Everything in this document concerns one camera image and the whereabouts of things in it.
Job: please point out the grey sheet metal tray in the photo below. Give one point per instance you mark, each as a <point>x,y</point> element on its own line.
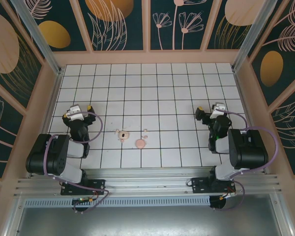
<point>147,221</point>

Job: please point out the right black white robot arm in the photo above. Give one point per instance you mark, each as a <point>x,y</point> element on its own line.
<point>248,147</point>

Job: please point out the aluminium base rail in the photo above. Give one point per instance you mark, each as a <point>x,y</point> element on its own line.
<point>147,182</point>

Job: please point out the pink square part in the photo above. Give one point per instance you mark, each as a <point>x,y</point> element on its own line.
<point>123,135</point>

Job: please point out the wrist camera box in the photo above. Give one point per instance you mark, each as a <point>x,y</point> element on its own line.
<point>217,109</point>
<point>75,111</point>

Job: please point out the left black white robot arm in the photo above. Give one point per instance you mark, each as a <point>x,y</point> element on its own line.
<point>45,157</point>

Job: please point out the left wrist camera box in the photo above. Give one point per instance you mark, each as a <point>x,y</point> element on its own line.
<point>75,111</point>

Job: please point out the aluminium side rail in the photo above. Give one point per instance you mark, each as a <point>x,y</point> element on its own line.
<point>243,98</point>
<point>53,98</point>

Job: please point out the aluminium corner post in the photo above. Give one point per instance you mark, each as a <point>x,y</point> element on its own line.
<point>34,29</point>
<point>250,32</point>

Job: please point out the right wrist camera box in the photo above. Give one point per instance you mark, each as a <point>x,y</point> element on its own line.
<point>217,109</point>

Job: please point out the round pink charging case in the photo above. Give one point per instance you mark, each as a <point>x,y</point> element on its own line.
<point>140,143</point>

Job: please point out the small green circuit board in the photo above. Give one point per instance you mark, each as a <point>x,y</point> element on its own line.
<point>82,200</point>

